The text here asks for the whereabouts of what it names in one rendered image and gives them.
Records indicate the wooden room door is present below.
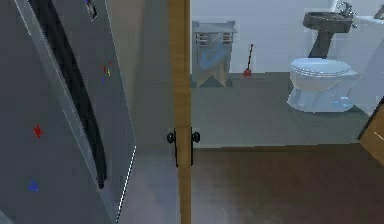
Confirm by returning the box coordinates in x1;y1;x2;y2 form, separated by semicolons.
167;0;194;224

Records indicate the red toilet plunger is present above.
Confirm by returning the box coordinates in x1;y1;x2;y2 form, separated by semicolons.
242;43;255;79

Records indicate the white toilet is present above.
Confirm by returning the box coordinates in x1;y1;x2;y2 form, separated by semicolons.
286;57;360;113

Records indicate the white bathtub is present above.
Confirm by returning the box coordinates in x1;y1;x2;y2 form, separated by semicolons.
351;4;384;116

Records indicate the black door handle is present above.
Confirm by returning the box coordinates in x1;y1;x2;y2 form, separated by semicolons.
166;127;201;168

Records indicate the black fridge handle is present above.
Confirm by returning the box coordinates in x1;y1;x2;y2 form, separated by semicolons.
28;0;108;190

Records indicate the dark grey pedestal sink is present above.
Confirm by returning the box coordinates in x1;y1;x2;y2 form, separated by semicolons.
302;1;358;60

